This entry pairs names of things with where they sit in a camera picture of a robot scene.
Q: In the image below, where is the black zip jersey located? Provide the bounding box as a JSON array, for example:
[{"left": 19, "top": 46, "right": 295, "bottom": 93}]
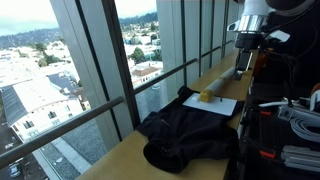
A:
[{"left": 136, "top": 85, "right": 246, "bottom": 174}]

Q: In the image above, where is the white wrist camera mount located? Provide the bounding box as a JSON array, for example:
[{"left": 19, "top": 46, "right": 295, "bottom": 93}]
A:
[{"left": 266, "top": 29, "right": 291, "bottom": 44}]

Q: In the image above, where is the white braided cable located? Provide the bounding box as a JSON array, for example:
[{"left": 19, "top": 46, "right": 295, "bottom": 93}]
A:
[{"left": 258, "top": 97, "right": 313, "bottom": 109}]

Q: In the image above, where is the orange chair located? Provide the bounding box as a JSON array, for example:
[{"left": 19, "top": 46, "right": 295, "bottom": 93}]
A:
[{"left": 252, "top": 50, "right": 268, "bottom": 78}]

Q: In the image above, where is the white paper roll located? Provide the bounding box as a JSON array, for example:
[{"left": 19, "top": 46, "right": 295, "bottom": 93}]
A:
[{"left": 206, "top": 65, "right": 237, "bottom": 96}]

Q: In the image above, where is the metal window handrail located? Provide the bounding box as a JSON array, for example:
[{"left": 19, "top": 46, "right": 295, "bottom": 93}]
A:
[{"left": 0, "top": 39, "right": 235, "bottom": 169}]

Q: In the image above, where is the aluminium extrusion bar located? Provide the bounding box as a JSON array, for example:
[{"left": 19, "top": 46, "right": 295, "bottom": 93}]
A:
[
  {"left": 280, "top": 144, "right": 320, "bottom": 173},
  {"left": 277, "top": 104, "right": 320, "bottom": 122}
]

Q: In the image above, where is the grey cable coil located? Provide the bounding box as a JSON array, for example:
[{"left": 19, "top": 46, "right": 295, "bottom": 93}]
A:
[{"left": 289, "top": 115, "right": 320, "bottom": 144}]

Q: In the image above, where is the orange black clamp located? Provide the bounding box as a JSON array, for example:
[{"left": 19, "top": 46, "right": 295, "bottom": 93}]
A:
[
  {"left": 244, "top": 106, "right": 273, "bottom": 118},
  {"left": 241, "top": 136, "right": 278, "bottom": 160}
]

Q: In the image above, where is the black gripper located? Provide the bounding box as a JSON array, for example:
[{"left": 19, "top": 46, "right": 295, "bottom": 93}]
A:
[{"left": 233, "top": 31, "right": 265, "bottom": 81}]

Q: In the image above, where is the yellow crumpled lump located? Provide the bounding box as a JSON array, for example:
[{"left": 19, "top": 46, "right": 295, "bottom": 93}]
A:
[{"left": 198, "top": 88, "right": 215, "bottom": 104}]

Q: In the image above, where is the black perforated breadboard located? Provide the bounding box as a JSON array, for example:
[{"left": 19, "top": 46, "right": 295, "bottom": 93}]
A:
[{"left": 238, "top": 101, "right": 320, "bottom": 180}]

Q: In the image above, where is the white flat board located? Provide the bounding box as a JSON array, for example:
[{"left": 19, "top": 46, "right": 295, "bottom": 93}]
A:
[{"left": 182, "top": 92, "right": 238, "bottom": 117}]

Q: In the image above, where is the grey window mullion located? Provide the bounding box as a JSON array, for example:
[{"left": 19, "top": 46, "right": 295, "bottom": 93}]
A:
[{"left": 49, "top": 0, "right": 142, "bottom": 151}]

